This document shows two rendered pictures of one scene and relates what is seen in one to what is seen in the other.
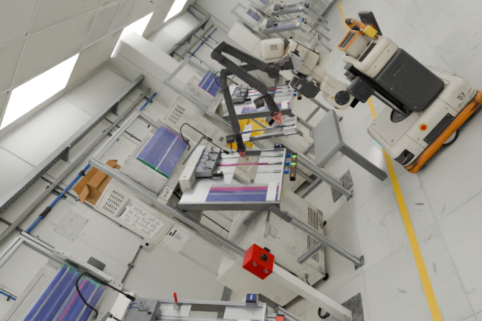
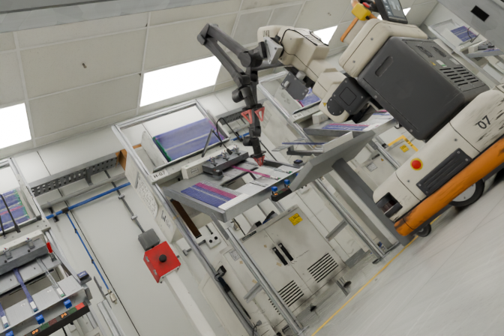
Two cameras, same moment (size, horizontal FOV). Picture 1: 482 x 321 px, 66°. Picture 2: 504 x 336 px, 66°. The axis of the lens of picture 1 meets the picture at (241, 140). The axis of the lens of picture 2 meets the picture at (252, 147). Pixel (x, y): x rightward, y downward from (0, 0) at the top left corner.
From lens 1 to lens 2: 1.74 m
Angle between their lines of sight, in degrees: 36
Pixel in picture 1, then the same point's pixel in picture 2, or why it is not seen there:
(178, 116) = (267, 121)
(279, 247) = (232, 271)
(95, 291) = (19, 217)
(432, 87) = (438, 101)
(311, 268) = (262, 315)
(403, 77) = (393, 81)
